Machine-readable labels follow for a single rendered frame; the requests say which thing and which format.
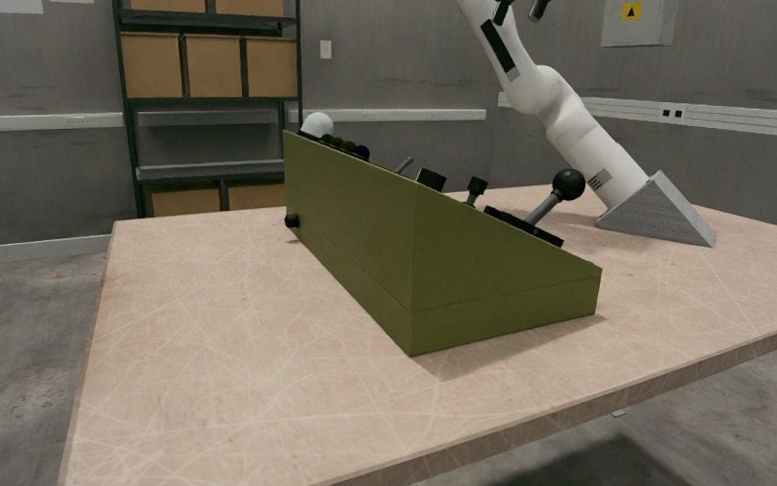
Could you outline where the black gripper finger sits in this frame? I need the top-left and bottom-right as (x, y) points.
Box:
(491, 0), (515, 26)
(528, 0), (551, 23)

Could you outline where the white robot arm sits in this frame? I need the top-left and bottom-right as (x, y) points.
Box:
(456, 0), (649, 210)

